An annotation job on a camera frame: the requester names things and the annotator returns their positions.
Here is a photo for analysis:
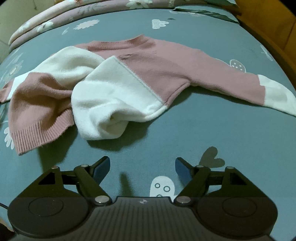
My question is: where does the pink and white knit sweater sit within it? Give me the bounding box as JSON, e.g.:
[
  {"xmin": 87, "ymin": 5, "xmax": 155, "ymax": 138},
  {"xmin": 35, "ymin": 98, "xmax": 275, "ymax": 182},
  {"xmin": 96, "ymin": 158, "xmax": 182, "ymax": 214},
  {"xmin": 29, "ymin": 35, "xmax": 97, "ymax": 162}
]
[{"xmin": 1, "ymin": 35, "xmax": 295, "ymax": 155}]

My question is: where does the blue floral bed sheet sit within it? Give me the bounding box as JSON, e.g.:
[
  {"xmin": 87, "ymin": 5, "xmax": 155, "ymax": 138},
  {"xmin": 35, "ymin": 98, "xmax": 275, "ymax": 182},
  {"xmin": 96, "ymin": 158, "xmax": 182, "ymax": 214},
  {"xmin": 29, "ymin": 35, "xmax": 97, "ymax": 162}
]
[{"xmin": 1, "ymin": 9, "xmax": 295, "ymax": 240}]

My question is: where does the wooden headboard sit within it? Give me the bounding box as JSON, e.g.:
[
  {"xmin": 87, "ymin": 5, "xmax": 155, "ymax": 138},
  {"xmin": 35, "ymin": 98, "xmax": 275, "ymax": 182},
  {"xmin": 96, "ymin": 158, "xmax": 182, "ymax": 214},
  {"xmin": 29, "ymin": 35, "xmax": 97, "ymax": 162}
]
[{"xmin": 236, "ymin": 1, "xmax": 295, "ymax": 78}]

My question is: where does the blue lower pillow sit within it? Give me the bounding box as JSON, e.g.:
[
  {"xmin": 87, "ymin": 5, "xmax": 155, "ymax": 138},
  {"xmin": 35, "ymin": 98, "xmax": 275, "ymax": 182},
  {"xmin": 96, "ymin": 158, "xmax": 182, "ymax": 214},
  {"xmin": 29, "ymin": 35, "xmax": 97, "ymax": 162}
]
[{"xmin": 171, "ymin": 5, "xmax": 239, "ymax": 23}]

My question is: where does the blue pillow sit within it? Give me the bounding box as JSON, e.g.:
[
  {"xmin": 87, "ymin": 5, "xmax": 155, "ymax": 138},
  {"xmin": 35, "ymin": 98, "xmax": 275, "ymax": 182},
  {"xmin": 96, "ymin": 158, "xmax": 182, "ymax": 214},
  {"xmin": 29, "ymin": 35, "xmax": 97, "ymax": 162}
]
[
  {"xmin": 171, "ymin": 5, "xmax": 239, "ymax": 23},
  {"xmin": 205, "ymin": 0, "xmax": 237, "ymax": 6}
]

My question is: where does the pink floral folded quilt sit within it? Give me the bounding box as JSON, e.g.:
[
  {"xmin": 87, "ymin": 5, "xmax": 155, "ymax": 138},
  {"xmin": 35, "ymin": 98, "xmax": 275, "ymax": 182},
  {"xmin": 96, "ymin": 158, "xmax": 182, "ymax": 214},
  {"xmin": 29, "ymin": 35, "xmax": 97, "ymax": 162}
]
[{"xmin": 9, "ymin": 0, "xmax": 97, "ymax": 46}]

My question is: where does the blue upper pillow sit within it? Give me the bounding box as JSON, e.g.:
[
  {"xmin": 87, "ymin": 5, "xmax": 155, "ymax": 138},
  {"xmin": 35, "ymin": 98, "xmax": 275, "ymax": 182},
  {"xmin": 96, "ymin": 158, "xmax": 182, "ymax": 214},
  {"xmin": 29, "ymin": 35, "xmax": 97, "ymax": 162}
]
[{"xmin": 205, "ymin": 0, "xmax": 237, "ymax": 6}]

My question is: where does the mauve floral folded quilt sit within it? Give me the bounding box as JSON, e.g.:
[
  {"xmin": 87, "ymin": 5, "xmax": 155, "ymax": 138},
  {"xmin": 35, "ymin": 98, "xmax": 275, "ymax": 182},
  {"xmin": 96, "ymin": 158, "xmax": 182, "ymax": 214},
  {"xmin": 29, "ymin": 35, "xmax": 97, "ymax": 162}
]
[{"xmin": 9, "ymin": 0, "xmax": 209, "ymax": 53}]

